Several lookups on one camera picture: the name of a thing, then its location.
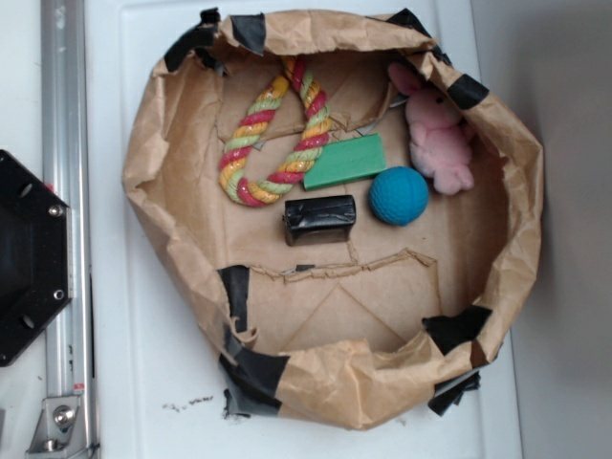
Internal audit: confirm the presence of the pink plush bunny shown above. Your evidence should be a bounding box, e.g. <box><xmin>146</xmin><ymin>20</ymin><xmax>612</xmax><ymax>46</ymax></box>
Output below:
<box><xmin>387</xmin><ymin>62</ymin><xmax>475</xmax><ymax>196</ymax></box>

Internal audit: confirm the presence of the black tape-wrapped box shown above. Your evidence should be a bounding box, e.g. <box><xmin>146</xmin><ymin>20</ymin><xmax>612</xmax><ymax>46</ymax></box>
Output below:
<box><xmin>283</xmin><ymin>195</ymin><xmax>357</xmax><ymax>247</ymax></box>

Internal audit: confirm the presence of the brown paper bag bin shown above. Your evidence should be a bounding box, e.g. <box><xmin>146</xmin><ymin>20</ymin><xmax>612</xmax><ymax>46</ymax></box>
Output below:
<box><xmin>122</xmin><ymin>9</ymin><xmax>544</xmax><ymax>429</ymax></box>

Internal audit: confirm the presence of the green rectangular block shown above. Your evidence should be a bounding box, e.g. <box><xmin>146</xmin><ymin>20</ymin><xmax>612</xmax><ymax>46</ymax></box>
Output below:
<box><xmin>303</xmin><ymin>134</ymin><xmax>387</xmax><ymax>191</ymax></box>

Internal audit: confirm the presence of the multicolour rope toy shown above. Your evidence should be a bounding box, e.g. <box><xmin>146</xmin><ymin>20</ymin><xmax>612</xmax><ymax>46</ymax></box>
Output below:
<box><xmin>218</xmin><ymin>55</ymin><xmax>332</xmax><ymax>208</ymax></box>

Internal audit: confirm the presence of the metal corner bracket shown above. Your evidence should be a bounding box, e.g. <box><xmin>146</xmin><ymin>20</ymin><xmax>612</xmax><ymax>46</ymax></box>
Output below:
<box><xmin>25</xmin><ymin>395</ymin><xmax>86</xmax><ymax>458</ymax></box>

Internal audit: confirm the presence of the aluminium extrusion rail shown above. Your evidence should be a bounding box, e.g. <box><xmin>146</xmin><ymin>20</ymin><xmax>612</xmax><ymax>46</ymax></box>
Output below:
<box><xmin>41</xmin><ymin>1</ymin><xmax>100</xmax><ymax>458</ymax></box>

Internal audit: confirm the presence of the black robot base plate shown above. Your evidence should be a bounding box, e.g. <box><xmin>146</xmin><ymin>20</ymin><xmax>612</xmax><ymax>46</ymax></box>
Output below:
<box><xmin>1</xmin><ymin>150</ymin><xmax>72</xmax><ymax>367</ymax></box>

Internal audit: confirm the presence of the blue textured ball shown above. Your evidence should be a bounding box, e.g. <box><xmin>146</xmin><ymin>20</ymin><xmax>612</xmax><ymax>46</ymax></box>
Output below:
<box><xmin>368</xmin><ymin>166</ymin><xmax>429</xmax><ymax>227</ymax></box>

